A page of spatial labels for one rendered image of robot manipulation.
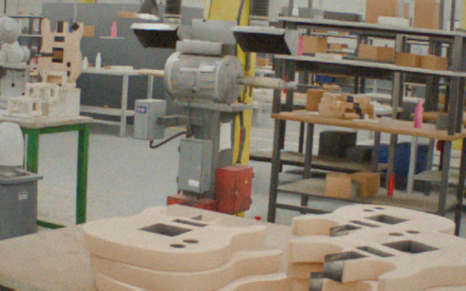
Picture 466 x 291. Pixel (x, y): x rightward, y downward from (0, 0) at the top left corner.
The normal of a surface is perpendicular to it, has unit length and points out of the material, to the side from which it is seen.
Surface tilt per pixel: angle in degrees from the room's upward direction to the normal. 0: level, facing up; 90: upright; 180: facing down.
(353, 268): 90
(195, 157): 90
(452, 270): 90
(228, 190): 90
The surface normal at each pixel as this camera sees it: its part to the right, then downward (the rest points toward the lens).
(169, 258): 0.02, 0.14
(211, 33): -0.47, 0.09
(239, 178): 0.88, 0.12
